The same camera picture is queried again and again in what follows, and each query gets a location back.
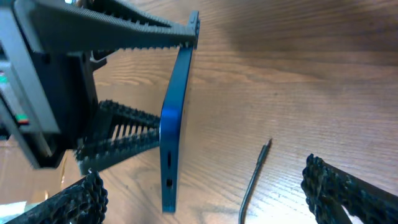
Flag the blue Galaxy smartphone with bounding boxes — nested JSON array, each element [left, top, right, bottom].
[[159, 9, 201, 214]]

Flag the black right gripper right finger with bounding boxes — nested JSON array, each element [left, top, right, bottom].
[[301, 154, 397, 224]]

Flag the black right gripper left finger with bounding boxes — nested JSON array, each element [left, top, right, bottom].
[[8, 171, 108, 224]]

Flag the black charging cable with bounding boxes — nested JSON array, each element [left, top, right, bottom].
[[238, 138, 273, 224]]

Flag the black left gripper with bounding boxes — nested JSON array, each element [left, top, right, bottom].
[[1, 1, 160, 175]]

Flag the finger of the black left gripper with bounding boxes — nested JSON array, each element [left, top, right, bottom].
[[14, 0, 199, 53]]

